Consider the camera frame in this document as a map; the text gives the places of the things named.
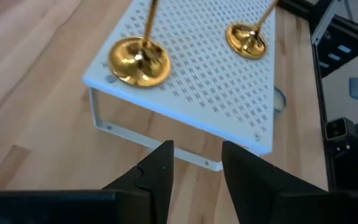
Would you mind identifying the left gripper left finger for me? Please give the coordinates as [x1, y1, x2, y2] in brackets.
[103, 139, 175, 224]

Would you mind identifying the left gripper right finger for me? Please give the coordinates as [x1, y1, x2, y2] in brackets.
[221, 139, 329, 224]

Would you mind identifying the gold candlestick holder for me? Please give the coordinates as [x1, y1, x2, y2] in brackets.
[108, 0, 172, 88]
[225, 0, 280, 60]

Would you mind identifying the white perforated shelf riser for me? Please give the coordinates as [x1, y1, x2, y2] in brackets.
[81, 0, 278, 172]

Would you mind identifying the small grey camera box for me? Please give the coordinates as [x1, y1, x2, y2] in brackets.
[324, 116, 357, 141]

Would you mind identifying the black aluminium table frame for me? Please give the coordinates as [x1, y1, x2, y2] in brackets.
[278, 0, 358, 192]

